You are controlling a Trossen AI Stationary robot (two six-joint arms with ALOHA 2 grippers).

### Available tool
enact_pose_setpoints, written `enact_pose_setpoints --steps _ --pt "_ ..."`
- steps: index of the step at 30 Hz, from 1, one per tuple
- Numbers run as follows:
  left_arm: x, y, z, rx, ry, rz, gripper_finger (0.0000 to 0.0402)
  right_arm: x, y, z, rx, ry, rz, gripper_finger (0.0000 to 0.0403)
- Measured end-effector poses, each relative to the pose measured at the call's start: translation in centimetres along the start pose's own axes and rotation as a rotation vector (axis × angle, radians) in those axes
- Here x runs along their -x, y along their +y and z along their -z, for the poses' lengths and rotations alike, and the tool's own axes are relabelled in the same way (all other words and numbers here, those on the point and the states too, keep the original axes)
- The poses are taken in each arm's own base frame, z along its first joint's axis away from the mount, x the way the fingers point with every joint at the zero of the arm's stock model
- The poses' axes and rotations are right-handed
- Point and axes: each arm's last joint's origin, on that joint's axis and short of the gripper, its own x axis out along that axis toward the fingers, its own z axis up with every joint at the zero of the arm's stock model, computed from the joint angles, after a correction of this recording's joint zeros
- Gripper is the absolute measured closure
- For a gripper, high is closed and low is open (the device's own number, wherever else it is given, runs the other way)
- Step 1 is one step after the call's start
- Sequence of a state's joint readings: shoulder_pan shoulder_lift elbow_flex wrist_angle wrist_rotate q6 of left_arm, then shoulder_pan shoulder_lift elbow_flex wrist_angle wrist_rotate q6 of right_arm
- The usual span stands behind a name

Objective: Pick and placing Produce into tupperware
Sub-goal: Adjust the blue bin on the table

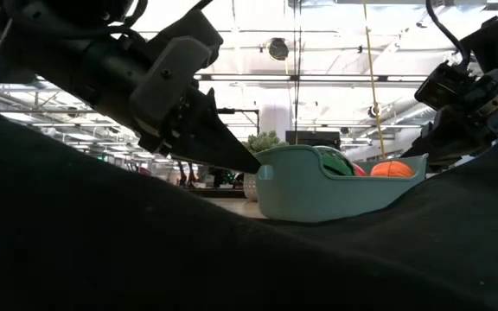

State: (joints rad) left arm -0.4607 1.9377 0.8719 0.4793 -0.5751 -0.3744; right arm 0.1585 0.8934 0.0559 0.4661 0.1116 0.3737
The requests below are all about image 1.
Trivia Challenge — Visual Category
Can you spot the orange toy fruit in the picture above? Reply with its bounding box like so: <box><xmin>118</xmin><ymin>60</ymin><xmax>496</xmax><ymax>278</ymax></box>
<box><xmin>369</xmin><ymin>160</ymin><xmax>415</xmax><ymax>179</ymax></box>

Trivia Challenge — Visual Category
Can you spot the black folded cloth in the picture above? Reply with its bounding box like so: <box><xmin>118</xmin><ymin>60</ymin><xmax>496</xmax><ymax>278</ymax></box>
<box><xmin>0</xmin><ymin>98</ymin><xmax>498</xmax><ymax>311</ymax></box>

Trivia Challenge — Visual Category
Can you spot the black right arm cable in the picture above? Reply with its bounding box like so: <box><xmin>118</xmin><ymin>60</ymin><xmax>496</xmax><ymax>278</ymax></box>
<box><xmin>425</xmin><ymin>0</ymin><xmax>471</xmax><ymax>68</ymax></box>

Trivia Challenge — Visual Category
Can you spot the teal plastic tupperware container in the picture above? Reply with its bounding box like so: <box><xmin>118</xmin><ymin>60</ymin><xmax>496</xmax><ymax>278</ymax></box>
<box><xmin>253</xmin><ymin>144</ymin><xmax>430</xmax><ymax>224</ymax></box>

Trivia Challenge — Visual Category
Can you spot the black metal table frame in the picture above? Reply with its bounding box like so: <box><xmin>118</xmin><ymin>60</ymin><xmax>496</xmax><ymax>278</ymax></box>
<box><xmin>216</xmin><ymin>107</ymin><xmax>261</xmax><ymax>136</ymax></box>

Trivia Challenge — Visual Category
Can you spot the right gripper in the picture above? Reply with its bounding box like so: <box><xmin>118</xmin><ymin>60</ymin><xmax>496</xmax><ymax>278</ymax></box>
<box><xmin>402</xmin><ymin>68</ymin><xmax>498</xmax><ymax>172</ymax></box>

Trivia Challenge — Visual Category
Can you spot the green potted succulent plant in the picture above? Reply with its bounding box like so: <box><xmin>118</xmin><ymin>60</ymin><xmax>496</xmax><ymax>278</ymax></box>
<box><xmin>242</xmin><ymin>130</ymin><xmax>291</xmax><ymax>202</ymax></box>

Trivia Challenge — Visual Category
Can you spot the yellow cable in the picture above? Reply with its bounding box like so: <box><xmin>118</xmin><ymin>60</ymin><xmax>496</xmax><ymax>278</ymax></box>
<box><xmin>362</xmin><ymin>0</ymin><xmax>386</xmax><ymax>161</ymax></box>

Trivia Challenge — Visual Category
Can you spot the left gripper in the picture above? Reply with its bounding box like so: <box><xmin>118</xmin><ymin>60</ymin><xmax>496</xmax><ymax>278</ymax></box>
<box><xmin>80</xmin><ymin>36</ymin><xmax>262</xmax><ymax>175</ymax></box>

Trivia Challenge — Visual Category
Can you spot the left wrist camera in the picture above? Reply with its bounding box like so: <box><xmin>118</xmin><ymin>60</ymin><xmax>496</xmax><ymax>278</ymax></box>
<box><xmin>144</xmin><ymin>8</ymin><xmax>225</xmax><ymax>58</ymax></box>

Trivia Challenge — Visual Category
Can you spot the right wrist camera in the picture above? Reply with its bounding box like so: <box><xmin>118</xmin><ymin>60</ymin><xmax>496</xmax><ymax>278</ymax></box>
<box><xmin>413</xmin><ymin>62</ymin><xmax>470</xmax><ymax>111</ymax></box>

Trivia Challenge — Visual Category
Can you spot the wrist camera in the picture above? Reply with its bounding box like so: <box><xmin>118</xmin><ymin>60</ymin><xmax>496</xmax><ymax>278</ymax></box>
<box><xmin>413</xmin><ymin>62</ymin><xmax>470</xmax><ymax>111</ymax></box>
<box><xmin>144</xmin><ymin>8</ymin><xmax>225</xmax><ymax>58</ymax></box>

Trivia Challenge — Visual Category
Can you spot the black perforated box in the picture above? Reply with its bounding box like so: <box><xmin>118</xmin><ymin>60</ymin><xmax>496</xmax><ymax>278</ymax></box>
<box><xmin>285</xmin><ymin>130</ymin><xmax>342</xmax><ymax>151</ymax></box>

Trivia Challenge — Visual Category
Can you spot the green striped watermelon toy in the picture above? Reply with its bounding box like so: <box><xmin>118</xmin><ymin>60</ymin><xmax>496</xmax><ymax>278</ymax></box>
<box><xmin>313</xmin><ymin>145</ymin><xmax>356</xmax><ymax>177</ymax></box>

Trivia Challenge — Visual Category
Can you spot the round ceiling fixture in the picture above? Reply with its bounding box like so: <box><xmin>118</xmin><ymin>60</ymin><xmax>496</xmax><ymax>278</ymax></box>
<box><xmin>267</xmin><ymin>37</ymin><xmax>291</xmax><ymax>62</ymax></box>

